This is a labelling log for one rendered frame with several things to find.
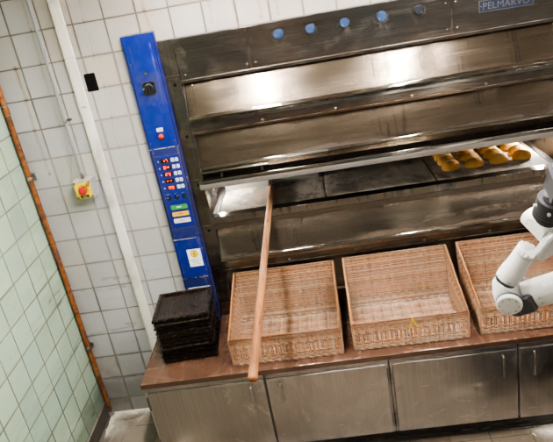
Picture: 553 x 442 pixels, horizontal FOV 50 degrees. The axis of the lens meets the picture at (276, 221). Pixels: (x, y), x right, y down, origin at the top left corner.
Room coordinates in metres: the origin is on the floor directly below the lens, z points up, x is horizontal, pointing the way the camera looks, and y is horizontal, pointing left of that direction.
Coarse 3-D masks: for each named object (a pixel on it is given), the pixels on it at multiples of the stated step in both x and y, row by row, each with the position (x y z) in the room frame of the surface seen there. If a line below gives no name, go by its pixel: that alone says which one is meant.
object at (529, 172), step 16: (464, 176) 2.87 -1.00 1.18; (480, 176) 2.83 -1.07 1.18; (496, 176) 2.81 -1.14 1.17; (512, 176) 2.80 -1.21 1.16; (528, 176) 2.79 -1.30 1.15; (368, 192) 2.90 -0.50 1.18; (384, 192) 2.86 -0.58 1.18; (400, 192) 2.85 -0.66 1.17; (416, 192) 2.84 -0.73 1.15; (256, 208) 2.96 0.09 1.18; (272, 208) 2.92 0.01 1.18; (288, 208) 2.91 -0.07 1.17; (304, 208) 2.90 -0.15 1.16; (320, 208) 2.89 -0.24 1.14
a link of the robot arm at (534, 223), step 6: (528, 210) 1.57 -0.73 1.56; (534, 210) 1.51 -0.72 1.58; (522, 216) 1.57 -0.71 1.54; (528, 216) 1.56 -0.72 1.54; (534, 216) 1.51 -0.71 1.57; (540, 216) 1.48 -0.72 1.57; (522, 222) 1.57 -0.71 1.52; (528, 222) 1.54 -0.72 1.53; (534, 222) 1.52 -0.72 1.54; (540, 222) 1.49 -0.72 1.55; (546, 222) 1.47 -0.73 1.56; (552, 222) 1.47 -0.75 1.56; (528, 228) 1.55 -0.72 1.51; (534, 228) 1.52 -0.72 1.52; (540, 228) 1.50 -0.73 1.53; (546, 228) 1.49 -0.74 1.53; (552, 228) 1.49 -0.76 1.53; (534, 234) 1.53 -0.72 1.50; (540, 234) 1.50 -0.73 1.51; (540, 240) 1.50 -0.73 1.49
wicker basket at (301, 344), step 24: (312, 264) 2.86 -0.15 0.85; (240, 288) 2.88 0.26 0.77; (288, 288) 2.85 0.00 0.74; (312, 288) 2.83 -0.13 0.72; (336, 288) 2.73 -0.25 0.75; (240, 312) 2.84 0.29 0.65; (264, 312) 2.83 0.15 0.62; (288, 312) 2.81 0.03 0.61; (312, 312) 2.79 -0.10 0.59; (336, 312) 2.75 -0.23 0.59; (240, 336) 2.69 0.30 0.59; (264, 336) 2.43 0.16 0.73; (288, 336) 2.42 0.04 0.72; (312, 336) 2.40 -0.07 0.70; (336, 336) 2.39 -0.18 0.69; (240, 360) 2.45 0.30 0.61; (264, 360) 2.44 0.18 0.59
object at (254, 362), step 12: (264, 228) 2.62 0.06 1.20; (264, 240) 2.47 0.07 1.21; (264, 252) 2.36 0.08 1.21; (264, 264) 2.25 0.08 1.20; (264, 276) 2.14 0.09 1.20; (264, 288) 2.06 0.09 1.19; (252, 336) 1.74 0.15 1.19; (252, 348) 1.66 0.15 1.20; (252, 360) 1.59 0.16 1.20; (252, 372) 1.53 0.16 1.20
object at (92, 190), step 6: (78, 180) 2.95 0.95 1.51; (84, 180) 2.94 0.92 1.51; (90, 180) 2.93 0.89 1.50; (78, 186) 2.93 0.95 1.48; (84, 186) 2.93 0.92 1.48; (90, 186) 2.93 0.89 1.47; (96, 186) 2.98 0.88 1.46; (78, 192) 2.93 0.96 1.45; (90, 192) 2.93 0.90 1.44; (96, 192) 2.95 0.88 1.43; (78, 198) 2.93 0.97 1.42; (84, 198) 2.93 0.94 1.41
